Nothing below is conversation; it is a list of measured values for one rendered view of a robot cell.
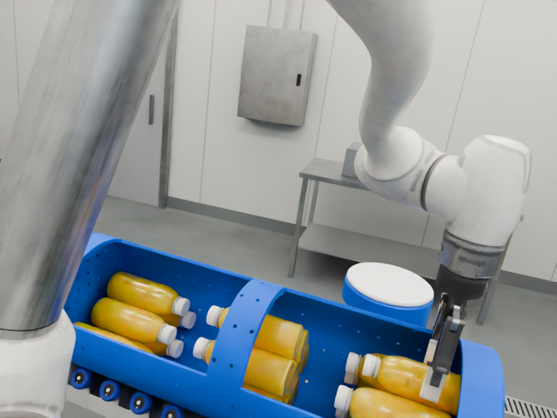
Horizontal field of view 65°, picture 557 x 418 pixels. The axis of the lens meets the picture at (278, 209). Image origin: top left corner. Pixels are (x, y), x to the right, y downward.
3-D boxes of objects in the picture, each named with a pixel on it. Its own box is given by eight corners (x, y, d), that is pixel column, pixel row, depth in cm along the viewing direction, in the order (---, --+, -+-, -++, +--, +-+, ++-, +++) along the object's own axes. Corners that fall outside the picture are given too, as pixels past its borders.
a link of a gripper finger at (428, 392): (448, 366, 72) (448, 369, 71) (437, 400, 74) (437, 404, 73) (429, 360, 73) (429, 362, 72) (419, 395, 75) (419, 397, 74)
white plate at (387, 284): (421, 269, 154) (420, 271, 154) (344, 257, 154) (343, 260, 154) (445, 309, 127) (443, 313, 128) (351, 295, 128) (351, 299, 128)
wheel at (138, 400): (152, 395, 88) (156, 395, 89) (133, 387, 89) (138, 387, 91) (142, 418, 86) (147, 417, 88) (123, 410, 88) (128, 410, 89)
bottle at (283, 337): (304, 345, 88) (223, 318, 94) (308, 318, 85) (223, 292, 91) (293, 370, 82) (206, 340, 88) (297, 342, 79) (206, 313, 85)
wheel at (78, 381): (91, 370, 92) (97, 371, 94) (75, 363, 93) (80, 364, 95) (82, 392, 90) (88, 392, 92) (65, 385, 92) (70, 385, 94)
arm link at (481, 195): (523, 243, 68) (447, 215, 77) (556, 145, 63) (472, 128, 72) (491, 254, 61) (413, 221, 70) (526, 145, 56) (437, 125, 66)
